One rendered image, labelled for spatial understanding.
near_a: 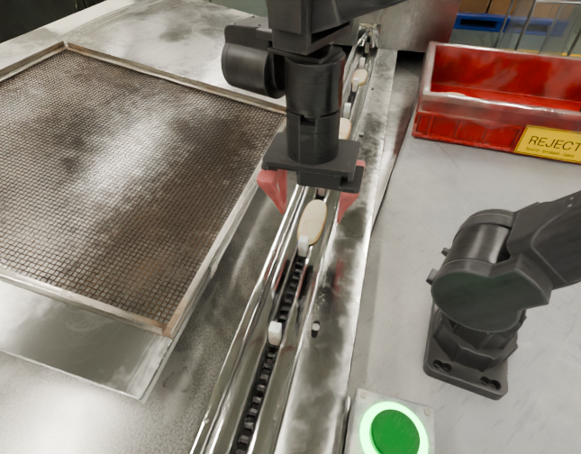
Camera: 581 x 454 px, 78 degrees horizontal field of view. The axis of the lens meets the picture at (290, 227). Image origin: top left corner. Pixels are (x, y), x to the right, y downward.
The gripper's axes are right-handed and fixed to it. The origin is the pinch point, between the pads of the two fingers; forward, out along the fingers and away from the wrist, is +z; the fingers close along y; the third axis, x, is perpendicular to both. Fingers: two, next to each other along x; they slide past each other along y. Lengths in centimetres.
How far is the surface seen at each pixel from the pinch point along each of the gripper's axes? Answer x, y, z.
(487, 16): -432, -98, 76
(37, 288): 19.9, 24.7, -1.2
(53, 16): -136, 166, 16
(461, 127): -39.0, -23.1, 5.9
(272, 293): 9.2, 2.9, 6.6
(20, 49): -25, 65, -8
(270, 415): 23.2, -1.2, 6.9
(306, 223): -3.2, 1.2, 5.5
